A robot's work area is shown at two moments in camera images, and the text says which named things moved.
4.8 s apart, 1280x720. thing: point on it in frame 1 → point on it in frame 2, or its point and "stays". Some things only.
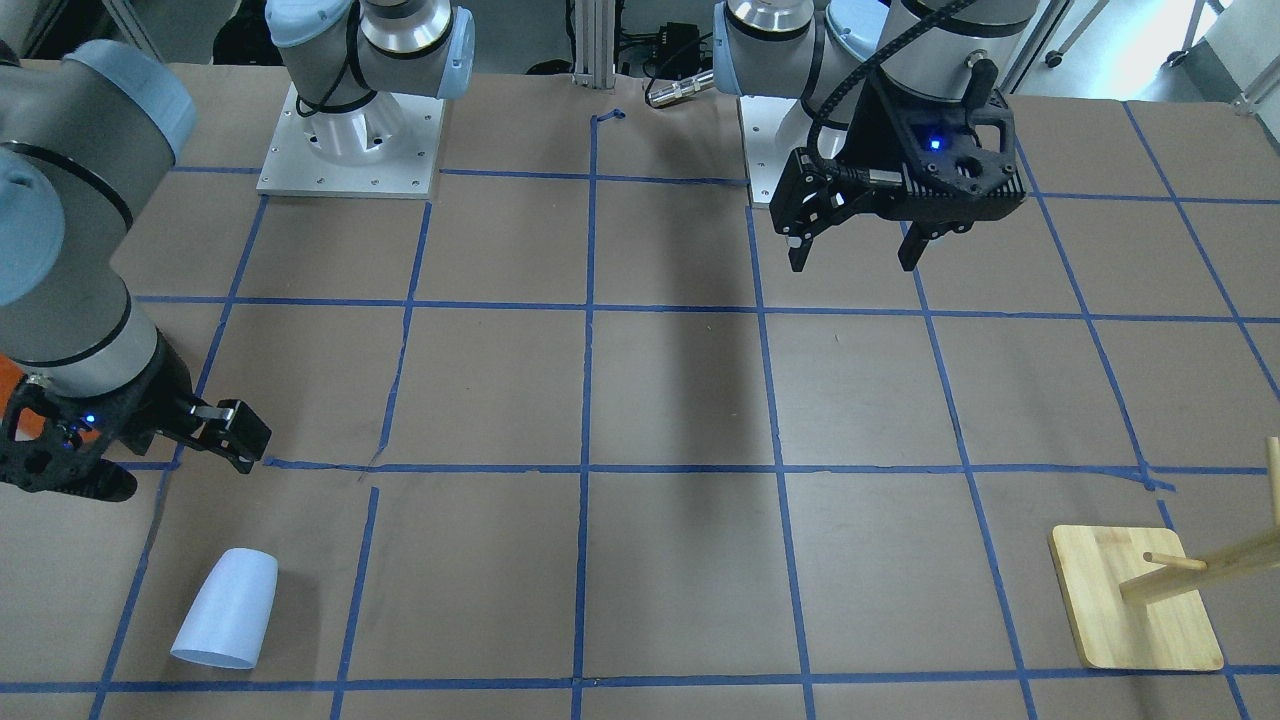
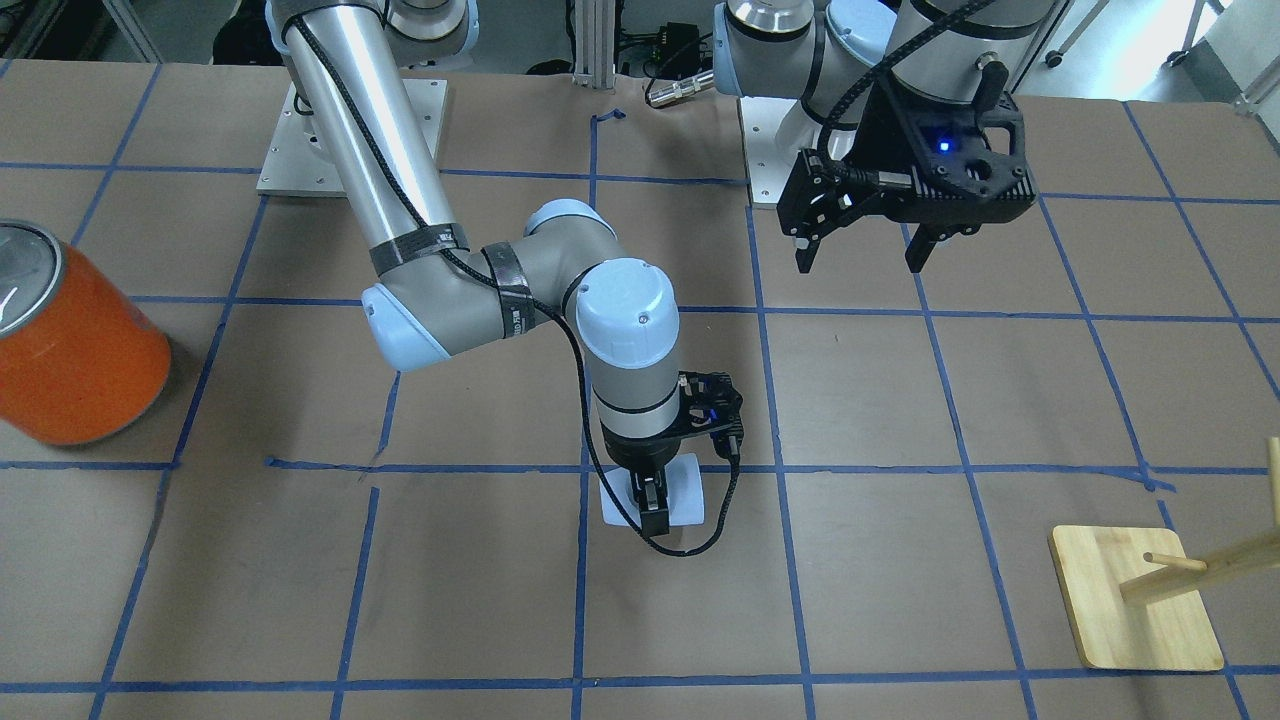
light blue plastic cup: x=229 y=621 → x=683 y=488
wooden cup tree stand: x=1137 y=600 stays
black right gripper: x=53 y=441 → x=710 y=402
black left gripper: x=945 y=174 stays
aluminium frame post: x=594 y=44 stays
